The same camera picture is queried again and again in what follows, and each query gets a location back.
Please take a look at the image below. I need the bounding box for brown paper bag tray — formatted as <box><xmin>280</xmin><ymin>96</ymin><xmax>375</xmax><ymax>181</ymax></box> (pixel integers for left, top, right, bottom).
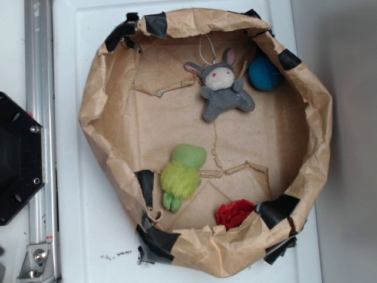
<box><xmin>79</xmin><ymin>8</ymin><xmax>332</xmax><ymax>278</ymax></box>

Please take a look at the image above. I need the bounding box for green plush frog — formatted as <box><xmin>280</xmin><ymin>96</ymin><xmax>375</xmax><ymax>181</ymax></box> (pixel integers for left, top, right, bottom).
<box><xmin>160</xmin><ymin>144</ymin><xmax>207</xmax><ymax>213</ymax></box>

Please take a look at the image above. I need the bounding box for gray plush bunny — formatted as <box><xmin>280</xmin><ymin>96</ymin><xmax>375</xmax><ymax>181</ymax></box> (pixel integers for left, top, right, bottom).
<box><xmin>184</xmin><ymin>48</ymin><xmax>255</xmax><ymax>122</ymax></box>

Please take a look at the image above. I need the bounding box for red crumpled paper flower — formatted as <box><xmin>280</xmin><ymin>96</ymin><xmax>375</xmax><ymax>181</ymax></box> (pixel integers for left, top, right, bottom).
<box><xmin>216</xmin><ymin>199</ymin><xmax>256</xmax><ymax>230</ymax></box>

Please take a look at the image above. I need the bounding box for blue felt ball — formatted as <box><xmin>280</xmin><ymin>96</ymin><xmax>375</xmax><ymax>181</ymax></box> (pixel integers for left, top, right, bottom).
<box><xmin>248</xmin><ymin>55</ymin><xmax>283</xmax><ymax>91</ymax></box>

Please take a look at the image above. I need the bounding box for white plastic tray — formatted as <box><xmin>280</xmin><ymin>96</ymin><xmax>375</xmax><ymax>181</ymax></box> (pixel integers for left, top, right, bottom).
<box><xmin>51</xmin><ymin>0</ymin><xmax>323</xmax><ymax>283</ymax></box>

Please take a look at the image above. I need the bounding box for aluminium frame rail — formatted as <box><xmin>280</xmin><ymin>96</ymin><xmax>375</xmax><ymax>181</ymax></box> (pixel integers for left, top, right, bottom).
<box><xmin>24</xmin><ymin>1</ymin><xmax>62</xmax><ymax>282</ymax></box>

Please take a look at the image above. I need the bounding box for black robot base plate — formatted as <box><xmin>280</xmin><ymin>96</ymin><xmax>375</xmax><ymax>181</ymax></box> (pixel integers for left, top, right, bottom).
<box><xmin>0</xmin><ymin>92</ymin><xmax>45</xmax><ymax>226</ymax></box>

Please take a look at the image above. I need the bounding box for metal corner bracket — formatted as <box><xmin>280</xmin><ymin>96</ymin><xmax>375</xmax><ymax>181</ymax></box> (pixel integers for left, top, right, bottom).
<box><xmin>16</xmin><ymin>243</ymin><xmax>56</xmax><ymax>282</ymax></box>

